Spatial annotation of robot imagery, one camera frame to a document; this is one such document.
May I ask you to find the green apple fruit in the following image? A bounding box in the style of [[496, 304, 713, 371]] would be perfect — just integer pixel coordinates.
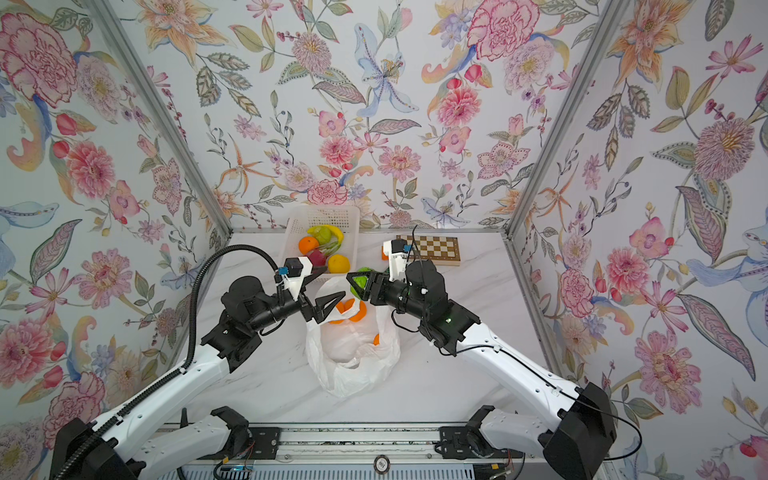
[[350, 278, 368, 299]]

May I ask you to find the pink dragon fruit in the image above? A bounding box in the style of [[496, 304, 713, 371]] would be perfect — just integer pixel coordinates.
[[306, 249, 327, 267]]

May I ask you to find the yellow lemon fruit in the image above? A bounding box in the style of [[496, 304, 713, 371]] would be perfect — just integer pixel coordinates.
[[327, 254, 351, 274]]

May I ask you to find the white translucent plastic bag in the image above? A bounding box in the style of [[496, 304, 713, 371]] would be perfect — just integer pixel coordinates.
[[305, 277, 401, 398]]

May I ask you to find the green pepper fruit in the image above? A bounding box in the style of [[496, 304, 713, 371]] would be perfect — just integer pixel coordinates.
[[310, 226, 334, 245]]

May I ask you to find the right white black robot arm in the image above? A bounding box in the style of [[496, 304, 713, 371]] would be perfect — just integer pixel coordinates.
[[346, 261, 617, 479]]

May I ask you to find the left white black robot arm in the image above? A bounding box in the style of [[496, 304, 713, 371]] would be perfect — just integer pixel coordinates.
[[50, 273, 345, 479]]

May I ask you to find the wooden chessboard box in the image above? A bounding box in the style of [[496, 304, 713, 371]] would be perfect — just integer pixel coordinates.
[[397, 235, 462, 266]]

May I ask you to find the yellow banana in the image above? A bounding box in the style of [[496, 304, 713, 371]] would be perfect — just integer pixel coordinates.
[[307, 225, 344, 254]]

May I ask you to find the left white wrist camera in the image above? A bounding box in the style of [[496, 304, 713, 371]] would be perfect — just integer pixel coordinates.
[[275, 256, 313, 301]]

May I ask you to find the right thin black cable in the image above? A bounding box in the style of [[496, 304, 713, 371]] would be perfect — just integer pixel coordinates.
[[389, 225, 644, 480]]

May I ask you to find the left black corrugated cable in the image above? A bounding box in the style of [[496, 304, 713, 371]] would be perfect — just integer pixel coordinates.
[[50, 244, 283, 480]]

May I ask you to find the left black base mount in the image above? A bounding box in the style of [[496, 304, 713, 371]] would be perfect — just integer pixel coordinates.
[[201, 427, 282, 460]]

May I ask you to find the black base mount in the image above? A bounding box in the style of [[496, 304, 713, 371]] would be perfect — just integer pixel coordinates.
[[434, 405, 524, 460], [201, 427, 282, 460]]

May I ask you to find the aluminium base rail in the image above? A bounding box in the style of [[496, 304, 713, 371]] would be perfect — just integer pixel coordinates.
[[95, 422, 613, 480]]

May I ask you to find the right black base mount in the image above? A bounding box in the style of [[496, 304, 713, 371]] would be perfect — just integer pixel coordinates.
[[434, 405, 524, 460]]

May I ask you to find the left aluminium corner post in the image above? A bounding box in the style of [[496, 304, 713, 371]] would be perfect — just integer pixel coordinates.
[[84, 0, 233, 241]]

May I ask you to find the aluminium corner post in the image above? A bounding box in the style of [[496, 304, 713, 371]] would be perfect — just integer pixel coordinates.
[[505, 0, 627, 239], [84, 0, 233, 241]]

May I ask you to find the right aluminium corner post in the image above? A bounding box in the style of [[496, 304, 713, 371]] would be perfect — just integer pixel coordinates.
[[505, 0, 627, 239]]

